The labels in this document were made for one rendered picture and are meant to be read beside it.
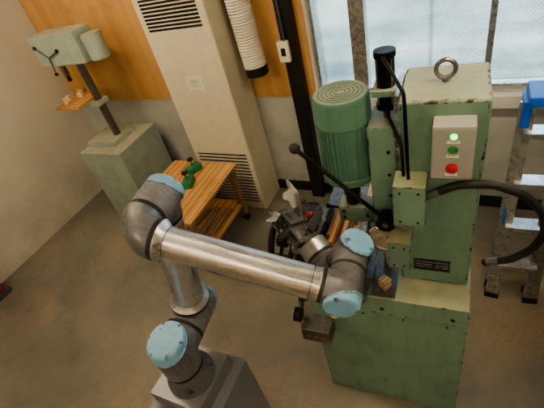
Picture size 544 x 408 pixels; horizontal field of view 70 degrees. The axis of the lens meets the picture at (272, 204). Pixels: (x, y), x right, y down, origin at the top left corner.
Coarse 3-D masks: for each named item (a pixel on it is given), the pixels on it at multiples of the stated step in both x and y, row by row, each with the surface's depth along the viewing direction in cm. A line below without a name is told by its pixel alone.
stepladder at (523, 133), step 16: (528, 96) 159; (528, 112) 159; (528, 128) 165; (512, 144) 172; (528, 144) 168; (512, 160) 175; (512, 176) 179; (528, 176) 179; (512, 208) 186; (512, 224) 190; (528, 224) 188; (496, 240) 199; (496, 256) 204; (496, 272) 209; (528, 272) 199; (496, 288) 214; (528, 288) 207
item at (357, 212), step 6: (342, 198) 147; (366, 198) 144; (342, 204) 145; (348, 204) 144; (360, 204) 143; (372, 204) 141; (342, 210) 144; (348, 210) 144; (354, 210) 143; (360, 210) 142; (366, 210) 141; (342, 216) 147; (348, 216) 146; (354, 216) 145; (360, 216) 144; (372, 216) 142; (372, 222) 144
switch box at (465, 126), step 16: (432, 128) 97; (448, 128) 96; (464, 128) 94; (432, 144) 100; (448, 144) 98; (464, 144) 97; (432, 160) 103; (448, 160) 101; (464, 160) 100; (432, 176) 106; (448, 176) 104; (464, 176) 103
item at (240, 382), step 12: (240, 360) 164; (240, 372) 160; (252, 372) 170; (228, 384) 157; (240, 384) 161; (252, 384) 171; (228, 396) 153; (240, 396) 162; (252, 396) 172; (264, 396) 184
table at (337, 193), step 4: (336, 188) 180; (364, 188) 175; (368, 188) 175; (332, 192) 178; (336, 192) 178; (340, 192) 177; (364, 192) 173; (332, 196) 176; (336, 196) 175; (340, 196) 175; (332, 200) 174; (336, 200) 173; (340, 200) 173; (332, 204) 172; (336, 204) 171; (328, 208) 170; (372, 224) 160; (292, 248) 161; (292, 252) 163; (296, 252) 162
